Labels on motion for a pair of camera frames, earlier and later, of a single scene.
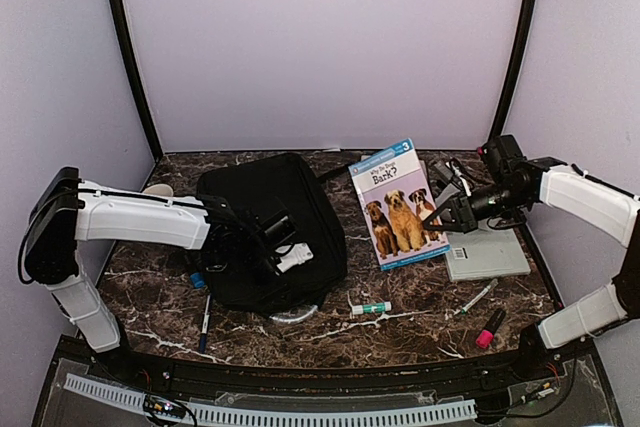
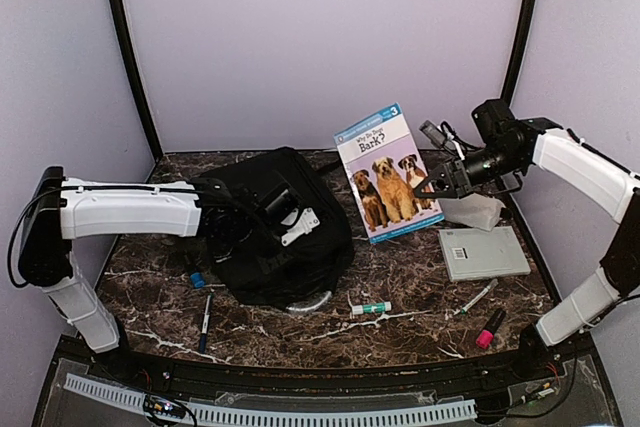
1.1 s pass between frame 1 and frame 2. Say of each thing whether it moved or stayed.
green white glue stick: stayed
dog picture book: moved
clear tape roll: moved
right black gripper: moved
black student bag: moved
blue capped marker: stayed
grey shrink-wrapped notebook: stayed
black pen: stayed
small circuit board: stayed
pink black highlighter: stayed
